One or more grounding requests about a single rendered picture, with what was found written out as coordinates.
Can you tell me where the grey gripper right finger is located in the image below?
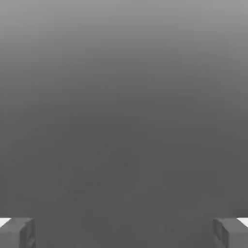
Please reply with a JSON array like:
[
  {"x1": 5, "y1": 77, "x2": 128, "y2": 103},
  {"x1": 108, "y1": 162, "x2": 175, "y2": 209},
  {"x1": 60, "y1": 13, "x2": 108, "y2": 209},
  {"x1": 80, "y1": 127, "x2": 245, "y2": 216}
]
[{"x1": 212, "y1": 217, "x2": 248, "y2": 248}]

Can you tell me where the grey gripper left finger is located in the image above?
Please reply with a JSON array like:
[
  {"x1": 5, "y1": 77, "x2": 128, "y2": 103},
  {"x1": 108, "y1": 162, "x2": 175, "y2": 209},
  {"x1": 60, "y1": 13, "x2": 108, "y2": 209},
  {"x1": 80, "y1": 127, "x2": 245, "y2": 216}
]
[{"x1": 0, "y1": 217, "x2": 37, "y2": 248}]

